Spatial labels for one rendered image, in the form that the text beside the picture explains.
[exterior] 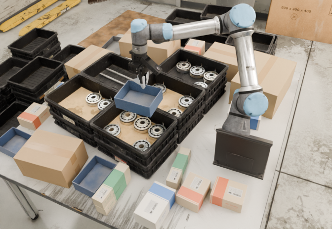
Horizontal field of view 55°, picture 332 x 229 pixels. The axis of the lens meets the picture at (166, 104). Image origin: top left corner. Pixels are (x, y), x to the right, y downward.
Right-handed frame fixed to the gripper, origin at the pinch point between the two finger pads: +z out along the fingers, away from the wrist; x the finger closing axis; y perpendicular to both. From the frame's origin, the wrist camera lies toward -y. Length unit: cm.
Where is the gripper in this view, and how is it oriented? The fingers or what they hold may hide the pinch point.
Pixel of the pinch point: (145, 86)
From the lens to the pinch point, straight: 167.5
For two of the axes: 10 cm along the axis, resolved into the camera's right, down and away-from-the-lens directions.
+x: -4.5, 5.3, -7.2
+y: -8.9, -2.7, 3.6
